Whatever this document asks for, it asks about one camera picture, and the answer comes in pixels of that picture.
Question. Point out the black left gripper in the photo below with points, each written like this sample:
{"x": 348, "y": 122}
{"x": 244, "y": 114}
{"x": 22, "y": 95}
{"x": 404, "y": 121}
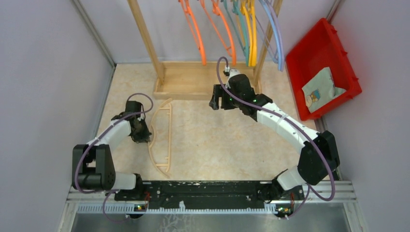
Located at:
{"x": 144, "y": 137}

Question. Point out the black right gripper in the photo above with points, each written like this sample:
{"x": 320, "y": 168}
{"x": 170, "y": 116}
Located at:
{"x": 219, "y": 92}

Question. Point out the beige plastic hanger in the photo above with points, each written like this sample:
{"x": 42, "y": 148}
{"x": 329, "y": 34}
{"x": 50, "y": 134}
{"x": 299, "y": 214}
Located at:
{"x": 162, "y": 168}

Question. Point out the orange plastic hanger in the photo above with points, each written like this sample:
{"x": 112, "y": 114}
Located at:
{"x": 192, "y": 23}
{"x": 216, "y": 10}

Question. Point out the yellow plastic hanger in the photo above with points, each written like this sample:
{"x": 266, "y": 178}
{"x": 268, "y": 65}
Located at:
{"x": 251, "y": 10}
{"x": 248, "y": 32}

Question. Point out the teal plastic hanger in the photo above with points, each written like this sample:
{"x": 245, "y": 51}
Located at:
{"x": 237, "y": 20}

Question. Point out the lilac plastic hanger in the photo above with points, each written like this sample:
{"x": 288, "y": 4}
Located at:
{"x": 277, "y": 56}

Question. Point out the light blue plastic hanger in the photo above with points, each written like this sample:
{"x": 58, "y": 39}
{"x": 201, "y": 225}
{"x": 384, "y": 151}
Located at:
{"x": 273, "y": 41}

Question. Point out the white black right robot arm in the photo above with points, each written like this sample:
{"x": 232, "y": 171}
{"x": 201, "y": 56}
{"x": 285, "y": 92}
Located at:
{"x": 318, "y": 150}

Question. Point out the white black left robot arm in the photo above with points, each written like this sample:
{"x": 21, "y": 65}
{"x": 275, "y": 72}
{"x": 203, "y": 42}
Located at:
{"x": 93, "y": 166}

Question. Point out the wooden hanger rack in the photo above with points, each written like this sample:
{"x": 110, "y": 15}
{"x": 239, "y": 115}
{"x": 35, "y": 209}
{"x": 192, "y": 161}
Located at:
{"x": 189, "y": 79}

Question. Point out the printed cloth in bin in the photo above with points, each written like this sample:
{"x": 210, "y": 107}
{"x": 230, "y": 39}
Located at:
{"x": 321, "y": 90}

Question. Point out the red plastic bin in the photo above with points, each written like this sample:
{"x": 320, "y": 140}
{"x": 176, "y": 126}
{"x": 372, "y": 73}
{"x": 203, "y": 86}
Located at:
{"x": 320, "y": 48}

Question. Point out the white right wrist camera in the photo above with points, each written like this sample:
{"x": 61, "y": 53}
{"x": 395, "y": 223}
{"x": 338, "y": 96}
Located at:
{"x": 230, "y": 72}

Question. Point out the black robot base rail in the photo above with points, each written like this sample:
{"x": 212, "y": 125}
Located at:
{"x": 203, "y": 197}

